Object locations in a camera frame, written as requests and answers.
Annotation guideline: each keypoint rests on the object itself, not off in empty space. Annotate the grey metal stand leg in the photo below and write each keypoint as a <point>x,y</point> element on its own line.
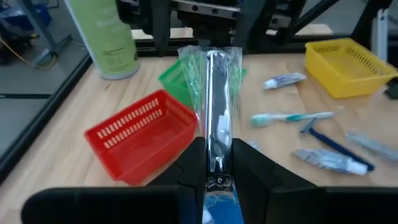
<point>46,37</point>

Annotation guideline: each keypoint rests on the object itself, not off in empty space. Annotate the green plastic basket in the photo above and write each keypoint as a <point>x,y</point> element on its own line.
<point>174,82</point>

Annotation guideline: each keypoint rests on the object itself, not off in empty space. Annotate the blue storage bin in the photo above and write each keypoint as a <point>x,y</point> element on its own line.
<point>28,17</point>

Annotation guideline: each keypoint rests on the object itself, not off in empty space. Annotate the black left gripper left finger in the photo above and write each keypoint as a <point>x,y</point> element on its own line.
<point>174,199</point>

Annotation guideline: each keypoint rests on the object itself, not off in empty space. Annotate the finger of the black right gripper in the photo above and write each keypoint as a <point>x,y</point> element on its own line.
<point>161,28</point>
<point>248,28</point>

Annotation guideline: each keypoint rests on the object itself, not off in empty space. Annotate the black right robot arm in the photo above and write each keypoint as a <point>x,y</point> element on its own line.
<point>211,31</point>

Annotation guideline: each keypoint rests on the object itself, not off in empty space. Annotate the silver aluminium post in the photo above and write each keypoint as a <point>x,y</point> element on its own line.
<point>380,34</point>

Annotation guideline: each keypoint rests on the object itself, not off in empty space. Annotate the yellow plastic basket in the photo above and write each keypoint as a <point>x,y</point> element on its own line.
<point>342,84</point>

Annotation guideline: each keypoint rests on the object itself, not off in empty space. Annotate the blue disposable razor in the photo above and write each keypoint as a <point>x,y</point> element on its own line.
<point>329,143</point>

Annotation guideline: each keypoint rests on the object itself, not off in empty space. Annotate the teal white toothbrush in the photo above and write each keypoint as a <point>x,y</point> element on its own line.
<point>292,117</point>

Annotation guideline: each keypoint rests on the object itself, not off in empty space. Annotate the blue white toothpaste tube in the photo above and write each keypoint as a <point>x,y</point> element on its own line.
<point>286,80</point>
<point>326,160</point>

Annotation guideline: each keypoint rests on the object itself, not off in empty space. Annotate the black block at table edge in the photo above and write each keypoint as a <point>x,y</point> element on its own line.
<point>392,90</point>

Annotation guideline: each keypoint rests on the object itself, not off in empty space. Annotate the green disinfecting wipes canister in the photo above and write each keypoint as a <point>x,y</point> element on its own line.
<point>105,37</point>

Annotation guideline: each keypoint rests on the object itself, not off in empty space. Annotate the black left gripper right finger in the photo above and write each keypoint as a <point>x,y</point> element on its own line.
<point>280,202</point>

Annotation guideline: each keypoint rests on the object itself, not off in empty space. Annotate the red plastic basket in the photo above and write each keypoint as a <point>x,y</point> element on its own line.
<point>140,149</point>

